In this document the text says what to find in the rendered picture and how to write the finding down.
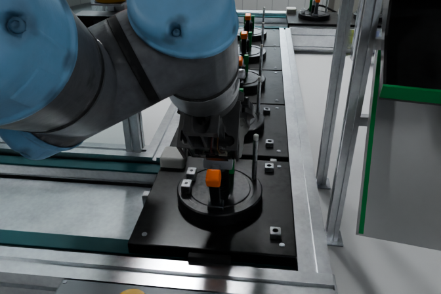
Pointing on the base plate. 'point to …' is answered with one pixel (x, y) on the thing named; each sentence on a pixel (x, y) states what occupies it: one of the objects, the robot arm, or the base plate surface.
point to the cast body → (218, 164)
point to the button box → (70, 285)
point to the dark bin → (411, 34)
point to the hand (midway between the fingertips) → (220, 128)
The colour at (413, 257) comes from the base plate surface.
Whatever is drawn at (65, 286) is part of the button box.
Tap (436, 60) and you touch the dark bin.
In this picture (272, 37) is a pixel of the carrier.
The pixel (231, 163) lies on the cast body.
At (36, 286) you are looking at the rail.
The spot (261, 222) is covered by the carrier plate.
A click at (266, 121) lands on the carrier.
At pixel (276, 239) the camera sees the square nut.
